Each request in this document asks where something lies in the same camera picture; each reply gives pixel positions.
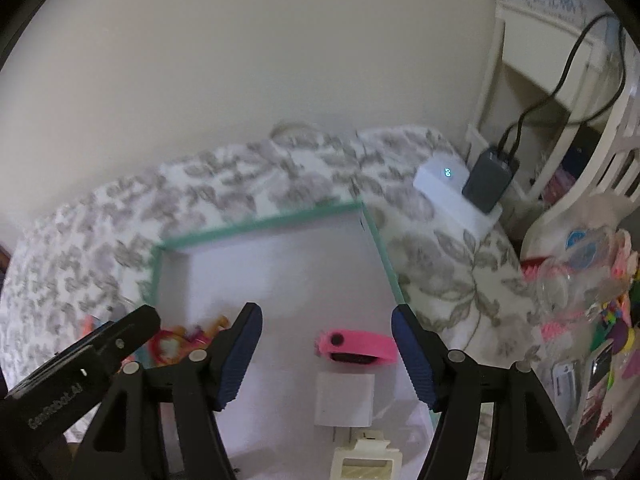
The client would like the pink bear toy figure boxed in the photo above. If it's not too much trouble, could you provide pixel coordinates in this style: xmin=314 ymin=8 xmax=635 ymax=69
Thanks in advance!
xmin=77 ymin=312 xmax=231 ymax=367

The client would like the cream plastic clip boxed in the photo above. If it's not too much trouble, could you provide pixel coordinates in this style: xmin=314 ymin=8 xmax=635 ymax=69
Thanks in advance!
xmin=330 ymin=429 xmax=402 ymax=480

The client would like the floral grey white blanket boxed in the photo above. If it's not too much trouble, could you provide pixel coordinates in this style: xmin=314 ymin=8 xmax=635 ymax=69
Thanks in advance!
xmin=1 ymin=126 xmax=544 ymax=384

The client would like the clear glass cup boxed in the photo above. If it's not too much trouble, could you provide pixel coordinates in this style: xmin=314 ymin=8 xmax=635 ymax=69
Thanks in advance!
xmin=534 ymin=226 xmax=625 ymax=323

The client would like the white charger cube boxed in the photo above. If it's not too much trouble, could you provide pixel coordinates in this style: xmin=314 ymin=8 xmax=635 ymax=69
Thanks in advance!
xmin=314 ymin=372 xmax=375 ymax=441

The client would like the green rimmed white tray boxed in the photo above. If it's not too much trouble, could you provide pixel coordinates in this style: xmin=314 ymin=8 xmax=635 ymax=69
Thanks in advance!
xmin=147 ymin=199 xmax=436 ymax=480

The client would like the pink smart watch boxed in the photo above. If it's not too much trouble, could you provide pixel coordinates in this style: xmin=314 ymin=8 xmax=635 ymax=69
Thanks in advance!
xmin=316 ymin=330 xmax=398 ymax=366

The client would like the white lattice chair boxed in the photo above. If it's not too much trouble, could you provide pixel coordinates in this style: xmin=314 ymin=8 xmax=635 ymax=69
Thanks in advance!
xmin=521 ymin=52 xmax=639 ymax=260

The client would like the dark grey power adapter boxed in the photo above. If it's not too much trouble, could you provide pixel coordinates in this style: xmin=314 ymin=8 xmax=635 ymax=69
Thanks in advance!
xmin=462 ymin=146 xmax=520 ymax=214

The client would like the white power strip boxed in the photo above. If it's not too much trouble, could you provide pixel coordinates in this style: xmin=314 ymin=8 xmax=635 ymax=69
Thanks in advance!
xmin=413 ymin=155 xmax=502 ymax=240

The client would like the white shelf unit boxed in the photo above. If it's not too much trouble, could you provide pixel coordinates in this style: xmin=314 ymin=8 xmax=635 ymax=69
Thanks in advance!
xmin=465 ymin=0 xmax=617 ymax=210

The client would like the black power cable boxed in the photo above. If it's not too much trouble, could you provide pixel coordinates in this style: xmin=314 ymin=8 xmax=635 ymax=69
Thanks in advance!
xmin=497 ymin=11 xmax=628 ymax=160

